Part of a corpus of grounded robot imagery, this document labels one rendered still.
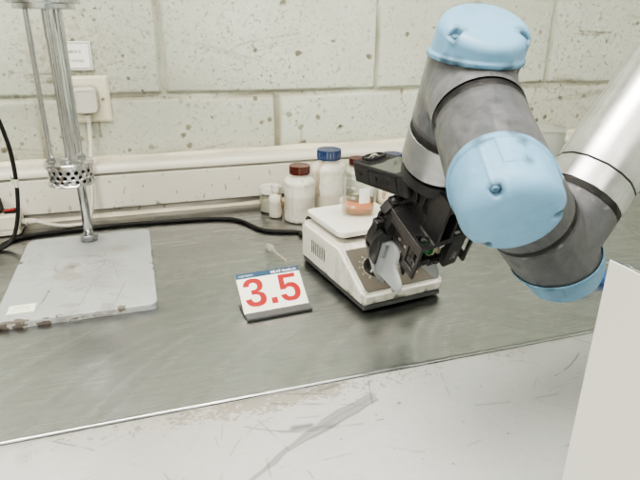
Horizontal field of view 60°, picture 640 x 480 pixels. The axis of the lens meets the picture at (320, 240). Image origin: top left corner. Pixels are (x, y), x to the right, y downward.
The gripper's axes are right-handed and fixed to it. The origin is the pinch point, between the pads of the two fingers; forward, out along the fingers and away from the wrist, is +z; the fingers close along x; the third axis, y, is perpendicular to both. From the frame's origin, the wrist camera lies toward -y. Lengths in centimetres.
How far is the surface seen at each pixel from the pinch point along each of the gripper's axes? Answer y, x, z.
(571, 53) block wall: -47, 81, 14
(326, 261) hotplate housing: -9.2, -4.1, 8.3
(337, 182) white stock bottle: -32.8, 10.8, 19.6
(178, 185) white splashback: -48, -17, 25
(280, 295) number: -5.2, -13.2, 6.5
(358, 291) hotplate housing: -0.4, -4.0, 4.1
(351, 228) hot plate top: -9.9, -0.3, 3.0
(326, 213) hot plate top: -16.2, -1.0, 6.4
